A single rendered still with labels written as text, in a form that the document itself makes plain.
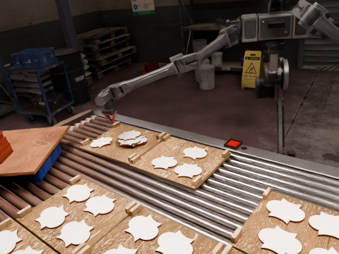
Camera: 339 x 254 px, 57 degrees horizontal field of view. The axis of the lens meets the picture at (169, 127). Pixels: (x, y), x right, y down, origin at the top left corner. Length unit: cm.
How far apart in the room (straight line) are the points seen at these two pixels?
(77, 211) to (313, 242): 93
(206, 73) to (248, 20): 326
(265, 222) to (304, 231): 13
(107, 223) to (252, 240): 57
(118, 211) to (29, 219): 39
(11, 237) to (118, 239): 43
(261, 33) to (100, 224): 143
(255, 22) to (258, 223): 124
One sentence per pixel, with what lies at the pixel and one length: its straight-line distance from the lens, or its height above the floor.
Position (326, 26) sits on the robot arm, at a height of 152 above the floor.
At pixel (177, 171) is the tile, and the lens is 152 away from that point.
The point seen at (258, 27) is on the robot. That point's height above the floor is 146.
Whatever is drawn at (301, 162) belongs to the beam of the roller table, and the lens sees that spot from 165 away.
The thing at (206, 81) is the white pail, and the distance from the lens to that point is 529.
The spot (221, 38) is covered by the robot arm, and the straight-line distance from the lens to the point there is 181.
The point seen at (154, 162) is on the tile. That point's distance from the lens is 161.
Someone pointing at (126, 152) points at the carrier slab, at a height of 94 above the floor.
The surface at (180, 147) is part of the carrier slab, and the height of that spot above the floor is 94.
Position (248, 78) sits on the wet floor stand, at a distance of 519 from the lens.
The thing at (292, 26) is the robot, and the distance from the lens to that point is 208.
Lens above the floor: 180
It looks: 26 degrees down
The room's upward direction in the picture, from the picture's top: 7 degrees counter-clockwise
